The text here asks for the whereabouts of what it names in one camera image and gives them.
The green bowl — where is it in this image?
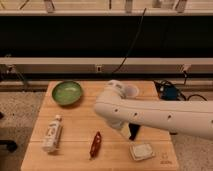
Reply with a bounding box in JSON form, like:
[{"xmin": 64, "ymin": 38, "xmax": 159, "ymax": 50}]
[{"xmin": 52, "ymin": 81, "xmax": 83, "ymax": 106}]

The white square sponge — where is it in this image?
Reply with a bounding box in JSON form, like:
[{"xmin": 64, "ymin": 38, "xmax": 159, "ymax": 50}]
[{"xmin": 130, "ymin": 143, "xmax": 155, "ymax": 161}]

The red chili pepper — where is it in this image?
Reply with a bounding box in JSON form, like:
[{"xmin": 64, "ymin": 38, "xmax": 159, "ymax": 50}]
[{"xmin": 90, "ymin": 132, "xmax": 102, "ymax": 158}]

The black hanging cable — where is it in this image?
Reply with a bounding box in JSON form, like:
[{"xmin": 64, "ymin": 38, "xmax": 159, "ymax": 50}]
[{"xmin": 110, "ymin": 7, "xmax": 148, "ymax": 75}]

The white wall outlet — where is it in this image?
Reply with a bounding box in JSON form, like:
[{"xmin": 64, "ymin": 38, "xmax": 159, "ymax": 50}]
[{"xmin": 97, "ymin": 66, "xmax": 102, "ymax": 73}]

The black chair base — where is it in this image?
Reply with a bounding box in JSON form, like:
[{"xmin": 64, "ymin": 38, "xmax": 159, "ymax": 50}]
[{"xmin": 0, "ymin": 112, "xmax": 18, "ymax": 152}]

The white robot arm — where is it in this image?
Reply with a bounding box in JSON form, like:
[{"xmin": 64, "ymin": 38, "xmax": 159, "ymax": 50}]
[{"xmin": 94, "ymin": 80, "xmax": 213, "ymax": 140}]

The black phone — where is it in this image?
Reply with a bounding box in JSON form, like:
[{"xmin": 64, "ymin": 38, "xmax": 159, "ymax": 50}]
[{"xmin": 129, "ymin": 123, "xmax": 140, "ymax": 141}]

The white plastic bottle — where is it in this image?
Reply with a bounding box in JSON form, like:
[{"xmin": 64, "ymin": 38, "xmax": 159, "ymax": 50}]
[{"xmin": 42, "ymin": 115, "xmax": 62, "ymax": 153}]

